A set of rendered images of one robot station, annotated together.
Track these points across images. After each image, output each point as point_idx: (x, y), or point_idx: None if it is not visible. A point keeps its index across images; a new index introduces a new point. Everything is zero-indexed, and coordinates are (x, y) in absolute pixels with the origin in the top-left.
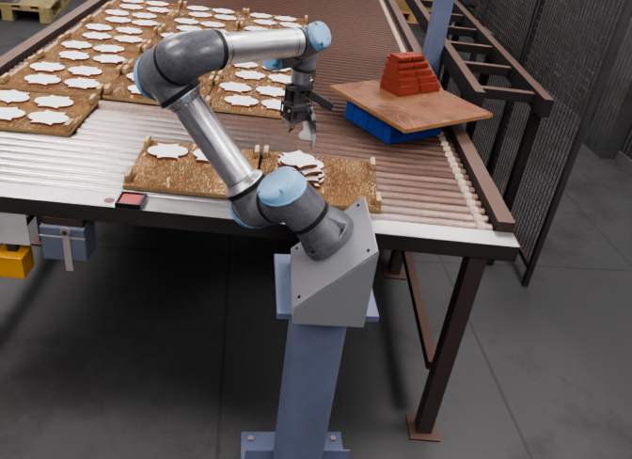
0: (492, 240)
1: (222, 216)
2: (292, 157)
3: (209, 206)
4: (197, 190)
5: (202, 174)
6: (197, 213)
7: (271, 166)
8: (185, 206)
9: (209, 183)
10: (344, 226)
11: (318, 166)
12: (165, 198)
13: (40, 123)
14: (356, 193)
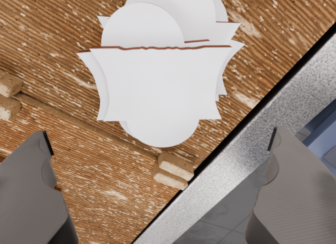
0: None
1: (208, 210)
2: (148, 105)
3: (175, 214)
4: (141, 226)
5: (90, 210)
6: (185, 227)
7: (70, 90)
8: (163, 232)
9: (125, 211)
10: None
11: (197, 13)
12: (137, 242)
13: None
14: None
